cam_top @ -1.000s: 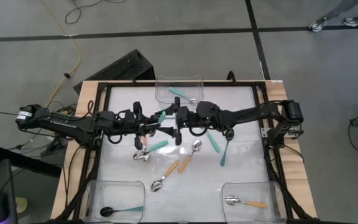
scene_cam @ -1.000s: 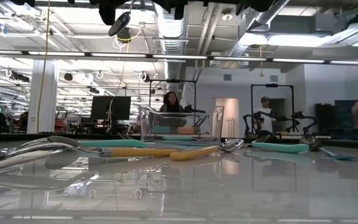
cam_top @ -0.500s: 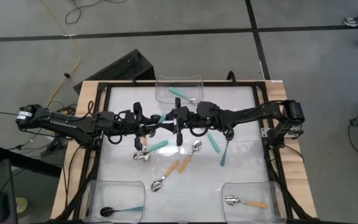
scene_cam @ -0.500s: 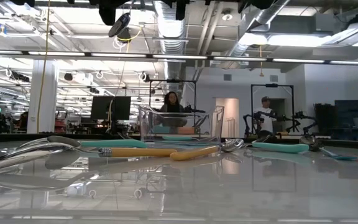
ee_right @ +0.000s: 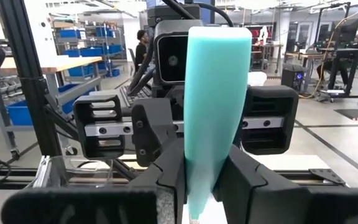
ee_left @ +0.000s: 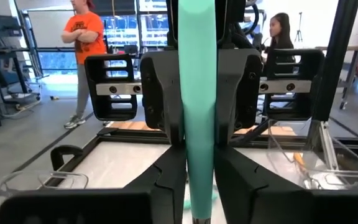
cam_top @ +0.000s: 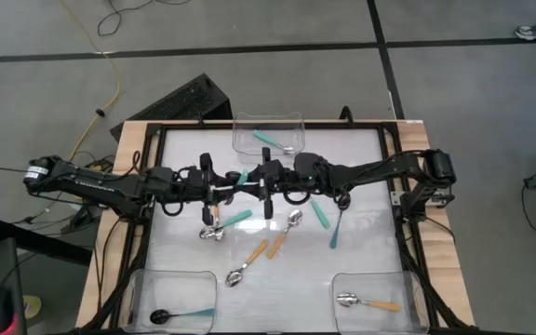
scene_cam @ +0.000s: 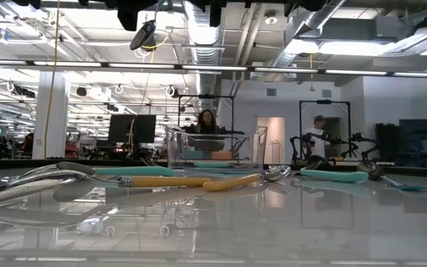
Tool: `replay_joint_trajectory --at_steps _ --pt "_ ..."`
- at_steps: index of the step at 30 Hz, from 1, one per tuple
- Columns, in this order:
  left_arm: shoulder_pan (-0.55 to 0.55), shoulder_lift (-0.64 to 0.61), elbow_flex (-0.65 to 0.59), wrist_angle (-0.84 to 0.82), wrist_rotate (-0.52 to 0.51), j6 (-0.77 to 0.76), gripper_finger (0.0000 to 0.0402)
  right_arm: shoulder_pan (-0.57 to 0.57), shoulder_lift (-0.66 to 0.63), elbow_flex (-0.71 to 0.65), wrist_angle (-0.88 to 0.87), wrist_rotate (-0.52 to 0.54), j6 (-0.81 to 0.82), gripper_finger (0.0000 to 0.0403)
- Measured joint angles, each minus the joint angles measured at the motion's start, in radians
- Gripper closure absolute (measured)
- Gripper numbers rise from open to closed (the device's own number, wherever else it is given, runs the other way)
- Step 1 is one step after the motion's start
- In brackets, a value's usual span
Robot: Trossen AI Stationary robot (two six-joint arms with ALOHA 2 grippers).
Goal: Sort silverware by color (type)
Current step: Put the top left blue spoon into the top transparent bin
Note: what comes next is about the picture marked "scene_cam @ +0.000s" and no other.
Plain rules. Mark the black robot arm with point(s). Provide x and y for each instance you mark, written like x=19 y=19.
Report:
x=358 y=141
x=296 y=146

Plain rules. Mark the long white light strip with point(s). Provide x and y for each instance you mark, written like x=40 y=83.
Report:
x=213 y=68

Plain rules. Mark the black computer monitor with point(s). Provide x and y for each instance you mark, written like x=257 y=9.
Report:
x=122 y=128

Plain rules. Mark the white building column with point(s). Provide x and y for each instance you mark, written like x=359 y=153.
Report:
x=61 y=118

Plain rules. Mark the person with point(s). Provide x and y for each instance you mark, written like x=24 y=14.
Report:
x=315 y=139
x=207 y=118
x=28 y=142

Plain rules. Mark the clear plastic bin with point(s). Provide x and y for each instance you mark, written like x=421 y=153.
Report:
x=172 y=148

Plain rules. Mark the round white light fixture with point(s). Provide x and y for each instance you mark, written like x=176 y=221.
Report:
x=271 y=18

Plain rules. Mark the red cart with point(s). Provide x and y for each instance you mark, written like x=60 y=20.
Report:
x=72 y=150

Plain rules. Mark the square air vent grille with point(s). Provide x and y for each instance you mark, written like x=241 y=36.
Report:
x=326 y=93
x=271 y=92

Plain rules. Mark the black equipment workstation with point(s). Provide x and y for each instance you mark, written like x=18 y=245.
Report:
x=417 y=130

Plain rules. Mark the silver ventilation duct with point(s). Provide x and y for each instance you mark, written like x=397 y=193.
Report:
x=204 y=37

